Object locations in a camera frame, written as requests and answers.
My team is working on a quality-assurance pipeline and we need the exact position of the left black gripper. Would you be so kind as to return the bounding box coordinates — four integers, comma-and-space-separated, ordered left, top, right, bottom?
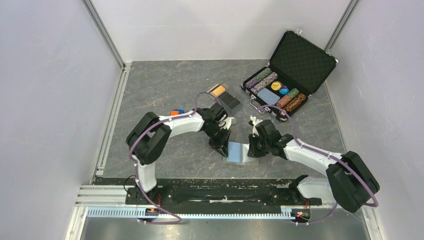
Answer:
204, 124, 232, 158

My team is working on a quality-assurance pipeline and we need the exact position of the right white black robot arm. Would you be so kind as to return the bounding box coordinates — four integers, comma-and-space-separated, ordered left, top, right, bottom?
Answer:
247, 116, 381, 213

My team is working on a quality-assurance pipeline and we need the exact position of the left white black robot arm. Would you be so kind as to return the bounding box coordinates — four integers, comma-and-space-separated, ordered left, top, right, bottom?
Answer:
125, 103, 232, 204

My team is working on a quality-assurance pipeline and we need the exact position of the blue playing card deck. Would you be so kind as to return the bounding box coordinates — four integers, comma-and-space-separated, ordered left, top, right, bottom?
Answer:
257, 88, 281, 105

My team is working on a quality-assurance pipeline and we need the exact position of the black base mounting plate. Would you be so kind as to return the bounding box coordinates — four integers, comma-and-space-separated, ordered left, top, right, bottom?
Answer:
125, 177, 323, 215

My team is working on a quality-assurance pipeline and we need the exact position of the orange blue small object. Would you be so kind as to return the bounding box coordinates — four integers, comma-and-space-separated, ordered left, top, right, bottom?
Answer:
170, 109, 185, 116

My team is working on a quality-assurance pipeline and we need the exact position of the blue dealer chip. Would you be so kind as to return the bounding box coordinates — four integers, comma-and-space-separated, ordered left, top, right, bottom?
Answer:
278, 87, 290, 95

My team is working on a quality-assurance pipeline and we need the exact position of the purple poker chip row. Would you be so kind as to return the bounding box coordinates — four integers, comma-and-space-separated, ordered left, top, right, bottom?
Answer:
244, 72, 278, 94

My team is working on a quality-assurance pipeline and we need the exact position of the yellow dealer chip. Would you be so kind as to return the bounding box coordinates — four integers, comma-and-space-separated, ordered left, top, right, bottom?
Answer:
270, 81, 283, 91

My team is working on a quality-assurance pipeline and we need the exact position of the green poker chip row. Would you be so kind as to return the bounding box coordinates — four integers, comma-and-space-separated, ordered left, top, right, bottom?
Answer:
255, 67, 272, 82

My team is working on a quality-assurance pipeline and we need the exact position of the black poker chip case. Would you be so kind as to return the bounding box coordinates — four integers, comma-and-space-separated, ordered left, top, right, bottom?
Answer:
240, 30, 339, 122

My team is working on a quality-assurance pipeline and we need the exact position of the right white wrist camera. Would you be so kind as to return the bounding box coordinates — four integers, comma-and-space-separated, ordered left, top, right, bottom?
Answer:
249, 115, 263, 136

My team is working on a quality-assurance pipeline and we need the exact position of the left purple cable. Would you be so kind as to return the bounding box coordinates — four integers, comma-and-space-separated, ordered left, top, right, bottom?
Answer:
127, 91, 221, 225

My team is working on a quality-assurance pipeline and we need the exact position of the aluminium frame rail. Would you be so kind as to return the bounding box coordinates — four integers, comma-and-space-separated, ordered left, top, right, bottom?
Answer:
65, 0, 127, 237

